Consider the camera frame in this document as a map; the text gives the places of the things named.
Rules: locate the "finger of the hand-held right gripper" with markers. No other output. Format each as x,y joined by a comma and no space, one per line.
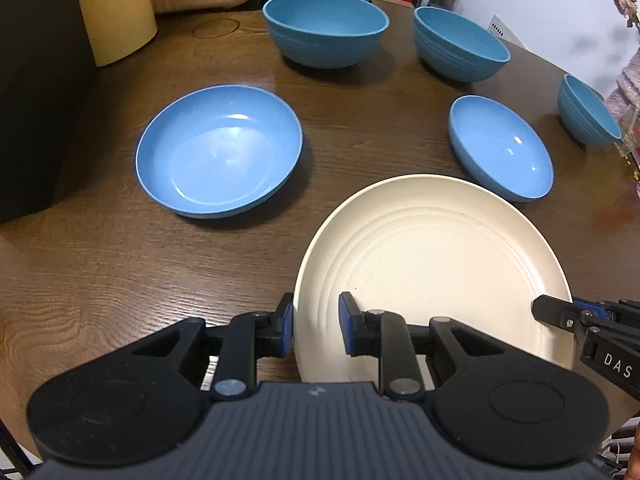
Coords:
555,312

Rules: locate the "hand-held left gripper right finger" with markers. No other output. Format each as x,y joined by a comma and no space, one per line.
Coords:
347,322

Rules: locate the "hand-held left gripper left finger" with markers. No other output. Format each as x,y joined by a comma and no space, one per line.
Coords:
286,322

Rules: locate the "cream plate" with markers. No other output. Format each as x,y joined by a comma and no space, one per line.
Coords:
430,260

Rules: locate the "small blue deep plate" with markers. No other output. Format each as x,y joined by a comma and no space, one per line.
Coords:
500,150

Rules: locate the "large blue deep plate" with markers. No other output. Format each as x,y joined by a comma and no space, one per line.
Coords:
220,155

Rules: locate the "small blue bowl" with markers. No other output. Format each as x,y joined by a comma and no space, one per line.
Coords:
585,110

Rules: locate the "medium blue bowl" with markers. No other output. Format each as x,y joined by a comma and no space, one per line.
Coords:
460,45

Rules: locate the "large blue bowl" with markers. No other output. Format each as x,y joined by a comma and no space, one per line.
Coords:
325,20

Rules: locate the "person's right forearm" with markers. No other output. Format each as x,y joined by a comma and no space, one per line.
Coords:
635,455

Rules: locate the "clear drinking glass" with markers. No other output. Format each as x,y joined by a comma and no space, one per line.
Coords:
630,132

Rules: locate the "pink textured vase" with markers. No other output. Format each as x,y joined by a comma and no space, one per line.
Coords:
627,92

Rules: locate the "cardboard box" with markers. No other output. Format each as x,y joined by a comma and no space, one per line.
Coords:
385,1

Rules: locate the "black paper bag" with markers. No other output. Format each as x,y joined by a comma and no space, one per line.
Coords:
40,85

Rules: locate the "yellow thermos jug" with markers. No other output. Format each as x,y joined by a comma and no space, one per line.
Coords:
120,15

